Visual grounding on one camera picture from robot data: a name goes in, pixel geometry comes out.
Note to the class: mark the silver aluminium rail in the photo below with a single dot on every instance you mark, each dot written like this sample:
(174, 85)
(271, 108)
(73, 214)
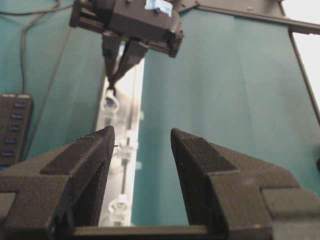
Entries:
(121, 108)

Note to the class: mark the black USB hub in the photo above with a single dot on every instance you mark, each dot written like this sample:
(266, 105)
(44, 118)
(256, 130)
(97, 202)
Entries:
(15, 117)

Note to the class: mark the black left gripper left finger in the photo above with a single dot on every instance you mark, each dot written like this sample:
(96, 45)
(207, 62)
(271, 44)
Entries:
(47, 196)

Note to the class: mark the black right frame post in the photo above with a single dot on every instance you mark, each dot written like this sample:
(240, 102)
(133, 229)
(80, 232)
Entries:
(271, 11)

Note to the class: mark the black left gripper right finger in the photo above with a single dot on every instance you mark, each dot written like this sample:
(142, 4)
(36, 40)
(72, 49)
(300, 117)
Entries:
(239, 196)

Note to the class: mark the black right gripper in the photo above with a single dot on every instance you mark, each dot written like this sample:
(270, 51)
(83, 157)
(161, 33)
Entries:
(128, 19)

